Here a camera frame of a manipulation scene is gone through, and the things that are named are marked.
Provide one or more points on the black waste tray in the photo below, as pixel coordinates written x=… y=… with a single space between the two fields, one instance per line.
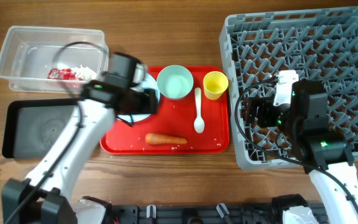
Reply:
x=33 y=126

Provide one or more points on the mint green bowl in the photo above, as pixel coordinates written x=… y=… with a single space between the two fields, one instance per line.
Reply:
x=175 y=82

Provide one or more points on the orange carrot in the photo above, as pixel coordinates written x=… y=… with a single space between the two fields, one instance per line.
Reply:
x=158 y=139

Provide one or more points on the red plastic tray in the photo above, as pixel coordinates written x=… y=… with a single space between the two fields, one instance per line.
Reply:
x=174 y=118

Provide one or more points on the yellow plastic cup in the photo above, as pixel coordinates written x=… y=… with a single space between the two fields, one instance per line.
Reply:
x=215 y=84

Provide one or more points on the white tissue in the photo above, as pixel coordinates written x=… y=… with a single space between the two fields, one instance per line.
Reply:
x=84 y=73

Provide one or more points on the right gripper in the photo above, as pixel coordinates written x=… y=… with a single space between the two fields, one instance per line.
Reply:
x=253 y=112

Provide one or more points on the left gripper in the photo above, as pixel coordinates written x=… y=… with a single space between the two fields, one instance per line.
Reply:
x=150 y=101

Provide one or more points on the grey dishwasher rack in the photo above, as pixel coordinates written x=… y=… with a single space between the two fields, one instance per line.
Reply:
x=319 y=44

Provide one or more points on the red snack wrapper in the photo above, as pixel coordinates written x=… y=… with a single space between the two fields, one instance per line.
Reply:
x=63 y=74

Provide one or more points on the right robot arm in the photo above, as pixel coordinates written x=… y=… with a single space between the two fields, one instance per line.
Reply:
x=322 y=152

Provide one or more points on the light blue plate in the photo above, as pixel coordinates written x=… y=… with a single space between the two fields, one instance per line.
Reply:
x=148 y=83

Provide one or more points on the white plastic spoon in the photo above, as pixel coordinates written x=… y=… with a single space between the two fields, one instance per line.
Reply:
x=198 y=122

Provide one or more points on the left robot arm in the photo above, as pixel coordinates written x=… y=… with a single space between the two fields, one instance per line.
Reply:
x=43 y=196

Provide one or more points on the clear plastic bin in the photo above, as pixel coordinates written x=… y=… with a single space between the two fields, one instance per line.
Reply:
x=29 y=53

